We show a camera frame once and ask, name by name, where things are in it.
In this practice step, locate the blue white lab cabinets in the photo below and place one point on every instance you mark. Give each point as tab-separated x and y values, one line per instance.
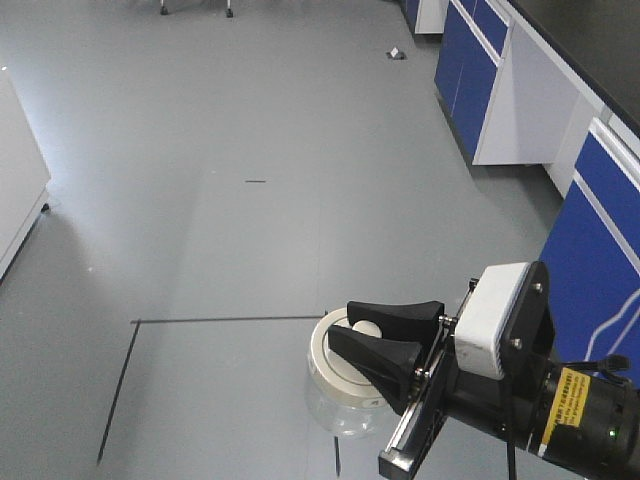
556	84

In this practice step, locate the glass jar with white lid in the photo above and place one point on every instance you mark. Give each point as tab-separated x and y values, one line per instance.
339	398

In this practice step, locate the floor socket box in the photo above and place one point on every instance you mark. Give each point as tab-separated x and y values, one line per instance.
396	54

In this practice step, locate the white cabinet at left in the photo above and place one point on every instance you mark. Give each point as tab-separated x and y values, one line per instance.
24	174

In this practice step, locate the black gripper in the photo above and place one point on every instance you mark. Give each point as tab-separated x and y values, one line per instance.
414	368

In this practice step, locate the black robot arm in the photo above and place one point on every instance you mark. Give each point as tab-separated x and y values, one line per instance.
588	422

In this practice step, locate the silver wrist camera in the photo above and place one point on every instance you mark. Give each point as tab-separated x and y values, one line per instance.
483	319

